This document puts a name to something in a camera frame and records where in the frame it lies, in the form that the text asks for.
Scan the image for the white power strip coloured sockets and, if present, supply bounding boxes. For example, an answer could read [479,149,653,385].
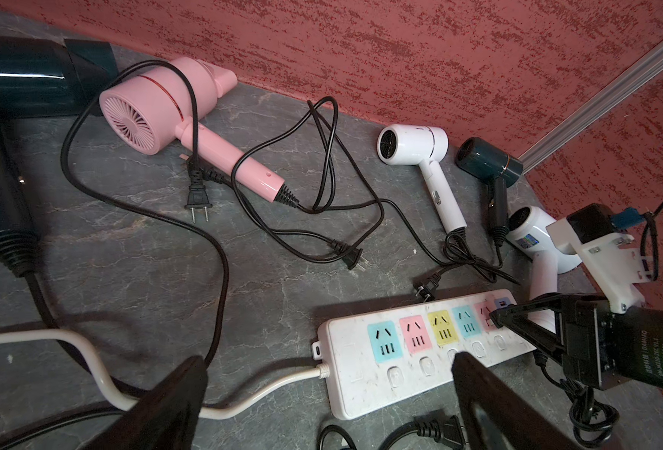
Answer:
[312,290,534,420]

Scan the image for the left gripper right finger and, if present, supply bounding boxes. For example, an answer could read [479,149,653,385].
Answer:
[451,352,577,449]

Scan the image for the black hair dryer back left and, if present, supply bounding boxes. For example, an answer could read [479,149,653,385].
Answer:
[0,36,118,278]

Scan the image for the dark green hair dryer back right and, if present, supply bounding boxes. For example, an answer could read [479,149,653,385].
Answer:
[455,137,524,248]

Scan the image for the white hair dryer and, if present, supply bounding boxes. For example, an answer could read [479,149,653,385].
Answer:
[376,124,468,234]
[507,206,582,300]

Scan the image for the pink hair dryer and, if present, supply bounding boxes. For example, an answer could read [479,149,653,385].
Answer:
[99,57,298,206]

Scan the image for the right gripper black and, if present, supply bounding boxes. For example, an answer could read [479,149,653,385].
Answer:
[490,294,663,390]

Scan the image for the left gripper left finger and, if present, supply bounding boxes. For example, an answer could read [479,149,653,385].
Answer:
[86,356,208,449]

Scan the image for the white power strip cable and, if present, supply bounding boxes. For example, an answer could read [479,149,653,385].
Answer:
[0,328,333,421]

